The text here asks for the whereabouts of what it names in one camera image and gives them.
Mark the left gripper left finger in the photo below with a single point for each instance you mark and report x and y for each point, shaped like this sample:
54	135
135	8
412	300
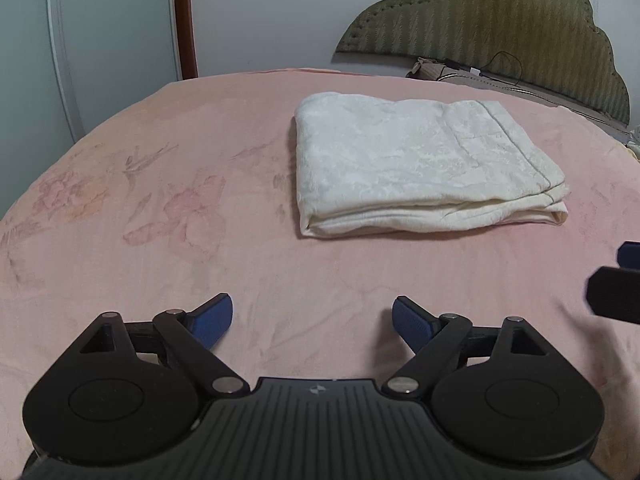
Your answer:
210	321

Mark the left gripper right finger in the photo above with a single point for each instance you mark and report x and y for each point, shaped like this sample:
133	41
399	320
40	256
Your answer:
413	324

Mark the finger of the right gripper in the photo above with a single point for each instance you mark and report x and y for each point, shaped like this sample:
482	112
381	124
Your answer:
614	293
628	255

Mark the white pant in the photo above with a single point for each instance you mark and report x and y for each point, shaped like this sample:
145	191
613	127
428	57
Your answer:
367	165

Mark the white pillow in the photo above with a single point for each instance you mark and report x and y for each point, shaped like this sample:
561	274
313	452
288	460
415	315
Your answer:
633	144

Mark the pink floral bed sheet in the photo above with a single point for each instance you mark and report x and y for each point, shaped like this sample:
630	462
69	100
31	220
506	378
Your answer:
190	192

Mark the olive padded headboard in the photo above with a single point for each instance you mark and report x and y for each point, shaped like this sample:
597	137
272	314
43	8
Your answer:
552	44

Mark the beige cloth at headboard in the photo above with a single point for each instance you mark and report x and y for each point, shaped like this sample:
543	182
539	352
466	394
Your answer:
434	70

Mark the white wardrobe door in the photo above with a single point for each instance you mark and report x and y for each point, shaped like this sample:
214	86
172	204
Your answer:
68	65

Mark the brown wooden door frame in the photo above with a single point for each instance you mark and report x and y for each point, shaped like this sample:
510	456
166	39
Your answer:
185	39

